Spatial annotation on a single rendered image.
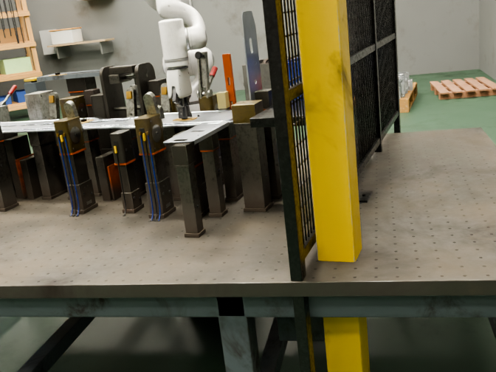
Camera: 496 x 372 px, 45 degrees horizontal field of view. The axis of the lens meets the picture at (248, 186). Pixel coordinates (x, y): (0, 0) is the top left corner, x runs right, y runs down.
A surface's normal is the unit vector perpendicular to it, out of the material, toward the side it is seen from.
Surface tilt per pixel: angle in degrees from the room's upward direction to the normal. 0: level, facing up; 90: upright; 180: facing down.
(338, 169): 90
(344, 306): 90
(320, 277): 0
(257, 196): 90
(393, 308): 90
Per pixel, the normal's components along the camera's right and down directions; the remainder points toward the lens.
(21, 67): 0.55, 0.17
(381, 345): -0.11, -0.95
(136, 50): -0.20, 0.30
